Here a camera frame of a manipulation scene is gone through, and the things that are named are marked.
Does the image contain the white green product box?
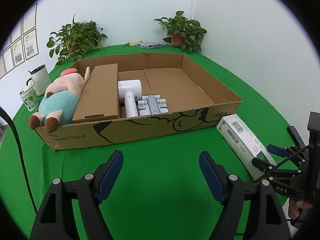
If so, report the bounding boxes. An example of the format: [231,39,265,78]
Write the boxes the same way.
[217,114,277,180]

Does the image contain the grey folding phone stand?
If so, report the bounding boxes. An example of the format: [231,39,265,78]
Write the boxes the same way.
[138,94,168,116]

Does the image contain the white hair dryer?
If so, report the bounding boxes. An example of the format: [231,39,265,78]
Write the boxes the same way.
[118,80,142,118]

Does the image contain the person's right hand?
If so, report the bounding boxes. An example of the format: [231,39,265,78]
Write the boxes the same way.
[288,199,313,219]

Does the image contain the cardboard tray box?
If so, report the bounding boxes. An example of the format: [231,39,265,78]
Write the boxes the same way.
[29,53,242,150]

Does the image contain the green tablecloth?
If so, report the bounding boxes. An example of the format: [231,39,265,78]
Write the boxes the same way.
[0,43,301,240]

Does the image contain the pink pig plush toy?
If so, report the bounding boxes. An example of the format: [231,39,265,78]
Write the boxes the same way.
[28,67,91,133]

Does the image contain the brown cardboard divider box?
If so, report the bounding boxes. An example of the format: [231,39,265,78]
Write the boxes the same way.
[73,63,120,123]

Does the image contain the green patterned paper cup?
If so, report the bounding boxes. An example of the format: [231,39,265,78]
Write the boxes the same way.
[20,85,39,112]

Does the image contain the white thermos mug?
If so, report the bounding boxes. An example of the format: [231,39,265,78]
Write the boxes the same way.
[26,64,51,96]

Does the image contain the small potted plant red pot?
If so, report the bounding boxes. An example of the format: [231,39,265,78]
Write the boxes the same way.
[154,10,207,53]

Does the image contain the colourful tissue packet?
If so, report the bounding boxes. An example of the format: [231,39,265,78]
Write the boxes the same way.
[136,42,162,49]

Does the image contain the large potted plant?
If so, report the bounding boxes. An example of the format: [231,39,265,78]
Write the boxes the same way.
[46,20,108,67]

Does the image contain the yellow card packet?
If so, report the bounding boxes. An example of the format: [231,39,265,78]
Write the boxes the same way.
[126,41,142,47]

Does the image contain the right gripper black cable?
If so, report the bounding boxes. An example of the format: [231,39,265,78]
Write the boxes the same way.
[260,146,311,183]

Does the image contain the black cable left side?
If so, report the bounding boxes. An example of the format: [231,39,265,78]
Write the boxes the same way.
[0,106,38,214]

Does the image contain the framed certificates on wall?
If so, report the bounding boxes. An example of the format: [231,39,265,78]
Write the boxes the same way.
[1,3,39,78]

